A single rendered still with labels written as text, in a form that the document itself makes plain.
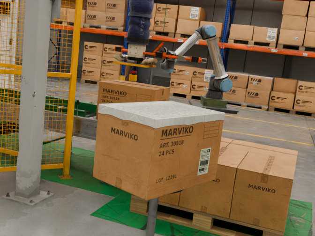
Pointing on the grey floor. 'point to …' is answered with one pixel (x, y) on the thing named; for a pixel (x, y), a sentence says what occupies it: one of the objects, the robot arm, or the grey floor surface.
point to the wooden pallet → (144, 204)
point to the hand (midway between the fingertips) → (163, 55)
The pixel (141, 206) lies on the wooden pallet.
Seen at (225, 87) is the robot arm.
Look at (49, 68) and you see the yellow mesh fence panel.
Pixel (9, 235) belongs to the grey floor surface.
